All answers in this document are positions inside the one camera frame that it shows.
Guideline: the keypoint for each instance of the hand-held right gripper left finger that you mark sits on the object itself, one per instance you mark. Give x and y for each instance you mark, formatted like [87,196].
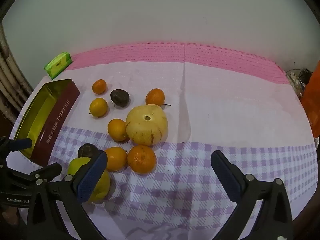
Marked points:
[91,180]

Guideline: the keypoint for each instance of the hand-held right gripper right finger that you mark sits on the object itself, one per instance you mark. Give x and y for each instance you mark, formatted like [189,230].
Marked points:
[225,177]

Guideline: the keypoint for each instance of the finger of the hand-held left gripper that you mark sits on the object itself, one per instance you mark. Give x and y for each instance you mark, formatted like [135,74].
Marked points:
[22,143]
[47,170]

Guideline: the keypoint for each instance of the dark smooth passion fruit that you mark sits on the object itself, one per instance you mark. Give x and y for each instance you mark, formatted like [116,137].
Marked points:
[86,150]

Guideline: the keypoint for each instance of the small orange mandarin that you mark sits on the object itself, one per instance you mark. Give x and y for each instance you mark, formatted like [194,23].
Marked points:
[117,129]
[99,86]
[117,158]

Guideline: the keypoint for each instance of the red and gold tin box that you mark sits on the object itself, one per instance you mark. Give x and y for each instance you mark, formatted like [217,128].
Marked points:
[57,125]

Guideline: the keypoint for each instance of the large orange mandarin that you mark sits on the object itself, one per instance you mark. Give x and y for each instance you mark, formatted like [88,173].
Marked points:
[141,159]

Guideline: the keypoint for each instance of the small yellow-orange mandarin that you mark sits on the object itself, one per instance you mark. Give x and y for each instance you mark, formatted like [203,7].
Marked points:
[98,107]

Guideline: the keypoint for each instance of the yellow round melon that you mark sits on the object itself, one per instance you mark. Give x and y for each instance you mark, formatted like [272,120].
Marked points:
[147,127]

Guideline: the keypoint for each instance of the dark wrinkled passion fruit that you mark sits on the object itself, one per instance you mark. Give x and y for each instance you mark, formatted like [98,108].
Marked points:
[120,98]

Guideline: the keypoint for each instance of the orange mandarin with stem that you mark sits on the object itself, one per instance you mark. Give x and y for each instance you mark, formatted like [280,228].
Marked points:
[155,97]

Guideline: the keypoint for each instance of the purple checked tablecloth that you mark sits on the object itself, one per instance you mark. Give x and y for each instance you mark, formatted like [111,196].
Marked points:
[212,120]

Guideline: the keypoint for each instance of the beige patterned curtain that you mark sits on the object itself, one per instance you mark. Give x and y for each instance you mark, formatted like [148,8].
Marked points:
[12,67]

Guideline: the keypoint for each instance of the green tissue pack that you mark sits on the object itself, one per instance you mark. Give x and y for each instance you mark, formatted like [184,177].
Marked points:
[57,65]

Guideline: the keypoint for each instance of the orange plastic bag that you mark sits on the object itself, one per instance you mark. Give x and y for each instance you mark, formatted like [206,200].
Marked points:
[312,100]

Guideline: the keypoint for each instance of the dark cluttered object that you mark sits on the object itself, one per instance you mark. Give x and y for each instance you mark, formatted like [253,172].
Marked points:
[297,80]

